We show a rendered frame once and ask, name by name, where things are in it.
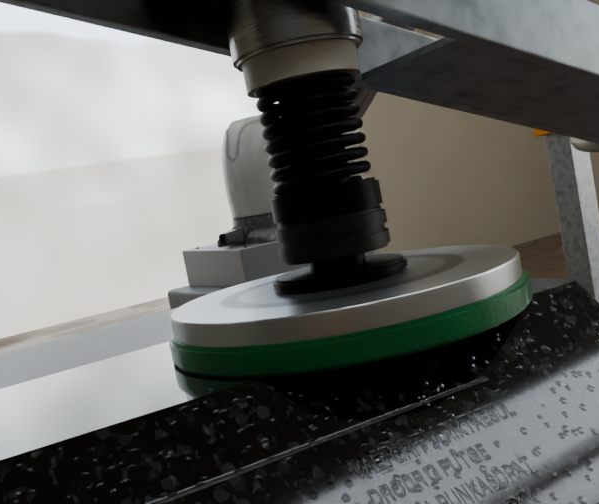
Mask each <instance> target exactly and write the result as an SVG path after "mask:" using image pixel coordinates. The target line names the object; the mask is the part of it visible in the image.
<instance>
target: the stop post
mask: <svg viewBox="0 0 599 504"><path fill-rule="evenodd" d="M533 129H534V135H535V136H537V137H538V136H543V135H545V140H546V146H547V152H548V158H549V164H550V170H551V177H552V183H553V189H554V195H555V201H556V207H557V213H558V219H559V226H560V232H561V238H562V244H563V250H564V256H565V262H566V268H567V274H568V278H569V279H576V281H577V282H578V283H579V284H580V285H581V286H582V287H583V288H584V289H585V290H586V291H587V292H588V293H589V294H590V295H591V296H592V297H593V298H594V299H595V300H596V301H597V302H598V303H599V210H598V204H597V197H596V191H595V185H594V179H593V172H592V166H591V160H590V153H589V152H582V151H579V150H577V149H575V148H574V147H573V145H572V144H571V141H570V137H569V136H564V135H560V134H556V133H552V132H548V131H543V130H539V129H535V128H533Z"/></svg>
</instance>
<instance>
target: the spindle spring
mask: <svg viewBox="0 0 599 504"><path fill-rule="evenodd" d="M354 84H355V77H354V76H352V75H350V74H334V75H327V76H321V77H316V78H312V79H308V80H304V81H300V82H296V83H293V84H289V85H286V86H283V87H280V88H278V89H275V90H273V91H270V92H268V93H267V91H268V90H269V89H270V88H271V87H269V88H261V89H259V90H257V91H256V92H255V93H254V95H255V96H256V97H257V98H259V99H258V101H257V103H256V107H257V109H258V111H260V112H262V114H261V115H260V116H259V123H260V124H261V125H263V126H264V127H265V128H264V129H263V131H262V133H261V134H262V136H263V138H264V139H265V140H269V142H267V143H266V144H265V151H266V152H267V153H268V154H270V155H271V156H270V157H269V158H268V161H267V163H268V165H269V167H272V168H276V169H275V170H273V171H272V172H271V173H270V179H272V180H273V181H274V182H281V183H278V184H276V185H275V186H274V188H273V192H274V194H276V195H283V194H288V193H293V192H295V190H296V189H299V188H303V187H307V186H311V185H315V184H319V183H323V182H327V181H331V180H335V179H339V178H343V177H347V176H350V177H351V181H354V180H360V179H363V178H362V177H361V176H359V175H355V174H359V173H363V172H366V171H368V170H369V169H370V168H371V163H370V162H368V161H367V160H365V161H359V162H352V163H348V164H347V165H343V166H339V167H335V168H330V169H326V170H322V171H318V172H314V173H310V174H307V175H303V176H299V177H296V178H293V177H292V175H295V174H298V173H302V172H306V171H309V170H313V169H317V168H321V167H325V166H329V165H333V164H338V163H342V162H346V161H351V160H355V159H359V158H363V157H365V156H367V154H368V149H367V148H366V147H362V146H359V147H354V148H349V149H344V150H340V151H335V152H331V153H327V154H323V155H319V156H315V157H311V158H307V159H303V160H300V161H296V162H293V163H290V162H289V160H292V159H295V158H299V157H302V156H306V155H310V154H313V153H317V152H321V151H325V150H330V149H334V148H338V147H343V146H350V145H355V144H360V143H363V142H364V141H365V140H366V135H365V134H364V133H362V132H356V133H350V134H344V135H339V136H335V137H330V138H326V139H321V140H317V141H313V142H309V143H306V144H302V145H298V146H295V147H292V148H289V149H287V146H288V145H291V144H294V143H297V142H301V141H304V140H308V139H312V138H316V137H320V136H324V135H328V134H333V133H338V132H342V133H347V132H351V131H355V130H357V129H359V128H361V127H362V125H363V121H362V119H360V118H349V117H353V116H356V115H357V114H358V113H359V112H360V111H361V110H360V106H359V105H358V104H356V103H350V102H352V101H354V100H356V99H357V97H358V93H357V91H356V90H355V89H348V88H350V87H352V86H353V85H354ZM328 87H334V90H329V91H323V92H318V93H314V94H310V95H306V96H302V97H298V98H295V99H292V100H288V101H285V102H283V103H280V104H273V103H276V102H278V101H280V100H282V99H285V98H288V97H291V96H294V95H297V94H301V93H305V92H309V91H313V90H317V89H322V88H328ZM333 102H337V105H334V106H329V107H324V108H320V109H315V110H311V111H307V112H303V113H300V114H296V115H293V116H290V117H287V118H284V119H281V116H283V115H286V114H289V113H292V112H295V111H299V110H302V109H306V108H310V107H314V106H318V105H323V104H327V103H333ZM338 116H339V118H340V120H335V121H330V122H325V123H321V124H317V125H313V126H309V127H305V128H301V129H298V130H294V131H291V132H288V133H285V134H284V131H285V130H287V129H290V128H293V127H297V126H300V125H304V124H307V123H311V122H315V121H319V120H324V119H328V118H333V117H338ZM351 175H355V176H351Z"/></svg>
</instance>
